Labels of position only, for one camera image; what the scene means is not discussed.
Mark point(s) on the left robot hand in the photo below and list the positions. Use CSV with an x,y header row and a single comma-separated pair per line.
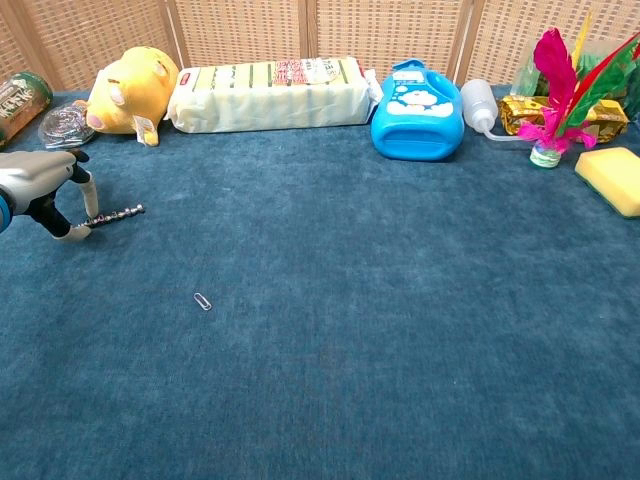
x,y
47,187

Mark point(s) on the green tea bottle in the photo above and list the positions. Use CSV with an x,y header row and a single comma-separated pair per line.
x,y
20,107

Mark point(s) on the woven folding screen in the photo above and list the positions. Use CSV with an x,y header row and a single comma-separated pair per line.
x,y
320,35

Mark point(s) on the feather shuttlecock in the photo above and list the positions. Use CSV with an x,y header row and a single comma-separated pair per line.
x,y
560,100

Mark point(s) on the metal paper clip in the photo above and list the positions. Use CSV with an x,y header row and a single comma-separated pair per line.
x,y
202,301

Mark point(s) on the blue detergent pump bottle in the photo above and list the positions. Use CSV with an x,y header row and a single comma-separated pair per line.
x,y
419,112

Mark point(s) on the clear squeeze wash bottle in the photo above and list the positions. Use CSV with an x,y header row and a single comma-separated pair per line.
x,y
480,107

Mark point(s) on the gold snack bag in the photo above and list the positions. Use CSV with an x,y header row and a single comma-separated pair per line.
x,y
560,116

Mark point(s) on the yellow plush toy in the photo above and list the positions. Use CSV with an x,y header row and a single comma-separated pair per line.
x,y
132,92

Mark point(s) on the silver metal beaded rod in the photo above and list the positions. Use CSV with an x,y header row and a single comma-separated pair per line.
x,y
114,216

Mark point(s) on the sponge multipack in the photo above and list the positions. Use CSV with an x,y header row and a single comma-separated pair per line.
x,y
272,95

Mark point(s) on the yellow sponge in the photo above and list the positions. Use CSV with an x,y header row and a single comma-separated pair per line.
x,y
611,179

